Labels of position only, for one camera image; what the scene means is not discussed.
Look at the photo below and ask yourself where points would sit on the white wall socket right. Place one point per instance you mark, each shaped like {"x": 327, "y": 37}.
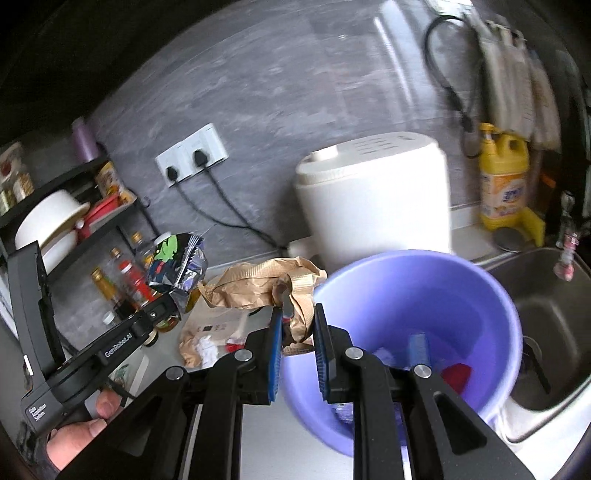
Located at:
{"x": 207, "y": 140}

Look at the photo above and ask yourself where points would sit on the snack bag on shelf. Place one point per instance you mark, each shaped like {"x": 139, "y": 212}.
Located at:
{"x": 109, "y": 184}

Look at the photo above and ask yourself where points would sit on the yellow detergent bottle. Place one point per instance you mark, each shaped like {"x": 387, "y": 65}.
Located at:
{"x": 504, "y": 166}

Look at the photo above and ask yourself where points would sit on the dark soy sauce bottle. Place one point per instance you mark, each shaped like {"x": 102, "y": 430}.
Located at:
{"x": 120, "y": 303}

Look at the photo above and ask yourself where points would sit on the red white torn wrapper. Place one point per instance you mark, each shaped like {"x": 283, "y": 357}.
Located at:
{"x": 457, "y": 376}

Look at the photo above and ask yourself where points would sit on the steel sink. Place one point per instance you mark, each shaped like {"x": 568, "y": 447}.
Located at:
{"x": 555, "y": 319}

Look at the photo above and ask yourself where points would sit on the large cream bowl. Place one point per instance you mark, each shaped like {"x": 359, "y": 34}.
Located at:
{"x": 56, "y": 213}

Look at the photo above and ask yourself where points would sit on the black metal kitchen rack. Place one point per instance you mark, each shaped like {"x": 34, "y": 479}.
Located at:
{"x": 81, "y": 184}

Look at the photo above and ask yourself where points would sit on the red cap oil bottle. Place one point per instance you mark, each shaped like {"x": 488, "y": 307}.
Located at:
{"x": 133, "y": 278}

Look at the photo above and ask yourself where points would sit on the hanging cloth bags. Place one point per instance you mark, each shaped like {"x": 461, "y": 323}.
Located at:
{"x": 521, "y": 98}

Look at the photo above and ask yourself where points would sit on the silver foil snack bag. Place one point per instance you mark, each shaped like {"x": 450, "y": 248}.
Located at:
{"x": 178, "y": 264}

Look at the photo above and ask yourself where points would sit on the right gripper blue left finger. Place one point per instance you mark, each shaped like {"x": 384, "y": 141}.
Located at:
{"x": 274, "y": 338}

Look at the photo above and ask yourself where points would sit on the cream plate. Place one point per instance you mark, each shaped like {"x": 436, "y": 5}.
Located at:
{"x": 58, "y": 249}

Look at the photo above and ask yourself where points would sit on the white tissue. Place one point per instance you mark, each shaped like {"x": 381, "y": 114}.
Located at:
{"x": 209, "y": 349}

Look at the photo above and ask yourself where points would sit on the brown paper bag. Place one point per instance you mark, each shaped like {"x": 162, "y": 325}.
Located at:
{"x": 245, "y": 286}

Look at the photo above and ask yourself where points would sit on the cream induction cooker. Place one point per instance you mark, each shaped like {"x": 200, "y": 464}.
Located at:
{"x": 220, "y": 323}

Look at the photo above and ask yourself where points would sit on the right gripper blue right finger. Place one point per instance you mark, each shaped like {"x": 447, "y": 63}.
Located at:
{"x": 323, "y": 352}

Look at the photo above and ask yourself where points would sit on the gold cap clear bottle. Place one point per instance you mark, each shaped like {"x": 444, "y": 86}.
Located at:
{"x": 143, "y": 251}

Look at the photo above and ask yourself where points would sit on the person's left hand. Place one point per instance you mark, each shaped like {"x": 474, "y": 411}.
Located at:
{"x": 67, "y": 442}

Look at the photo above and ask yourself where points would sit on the white wall socket left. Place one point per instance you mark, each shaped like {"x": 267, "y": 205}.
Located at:
{"x": 175, "y": 158}

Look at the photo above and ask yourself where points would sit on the cream air fryer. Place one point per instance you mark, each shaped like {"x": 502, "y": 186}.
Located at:
{"x": 374, "y": 194}

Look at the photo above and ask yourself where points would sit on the white wall socket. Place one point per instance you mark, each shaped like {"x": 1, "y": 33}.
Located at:
{"x": 207, "y": 140}
{"x": 175, "y": 158}

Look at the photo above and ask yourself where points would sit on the red lid container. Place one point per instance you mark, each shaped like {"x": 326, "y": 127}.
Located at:
{"x": 87, "y": 225}

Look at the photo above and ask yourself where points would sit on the purple plastic bucket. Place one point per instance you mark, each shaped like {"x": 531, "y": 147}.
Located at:
{"x": 465, "y": 314}

